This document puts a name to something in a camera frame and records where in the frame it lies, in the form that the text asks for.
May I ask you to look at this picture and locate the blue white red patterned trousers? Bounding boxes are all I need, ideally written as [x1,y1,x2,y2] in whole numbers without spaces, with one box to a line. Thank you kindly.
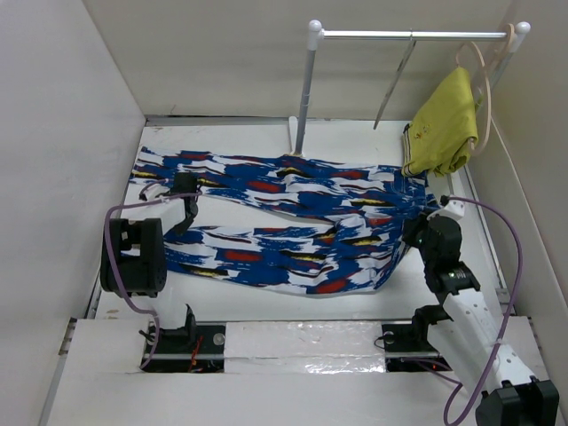
[130,146,438,296]

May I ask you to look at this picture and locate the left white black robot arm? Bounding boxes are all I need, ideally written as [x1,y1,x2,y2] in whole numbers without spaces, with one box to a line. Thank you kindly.
[99,172,201,357]

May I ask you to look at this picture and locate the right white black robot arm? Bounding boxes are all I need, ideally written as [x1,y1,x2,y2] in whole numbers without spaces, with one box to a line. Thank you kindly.
[403,214,559,425]

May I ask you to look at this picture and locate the beige wooden hanger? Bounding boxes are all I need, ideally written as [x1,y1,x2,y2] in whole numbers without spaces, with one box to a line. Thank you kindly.
[454,41,493,156]

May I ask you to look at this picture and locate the yellow green shorts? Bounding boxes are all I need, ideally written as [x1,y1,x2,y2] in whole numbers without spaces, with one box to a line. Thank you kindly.
[402,67,478,177]

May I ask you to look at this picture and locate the white garment rack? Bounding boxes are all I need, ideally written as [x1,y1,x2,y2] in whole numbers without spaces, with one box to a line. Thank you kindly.
[289,20,532,156]

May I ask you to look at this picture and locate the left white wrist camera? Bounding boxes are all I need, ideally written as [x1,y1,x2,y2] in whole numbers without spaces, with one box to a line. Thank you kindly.
[138,182,170,205]

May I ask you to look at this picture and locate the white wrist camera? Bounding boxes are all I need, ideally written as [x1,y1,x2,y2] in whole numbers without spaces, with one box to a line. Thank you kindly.
[138,182,170,205]
[439,195,465,221]

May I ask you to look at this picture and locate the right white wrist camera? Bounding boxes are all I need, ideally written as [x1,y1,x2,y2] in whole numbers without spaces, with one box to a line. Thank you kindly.
[439,195,465,221]

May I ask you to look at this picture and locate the grey wire hanger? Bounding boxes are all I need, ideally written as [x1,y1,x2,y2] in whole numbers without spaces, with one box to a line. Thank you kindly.
[373,39,417,130]

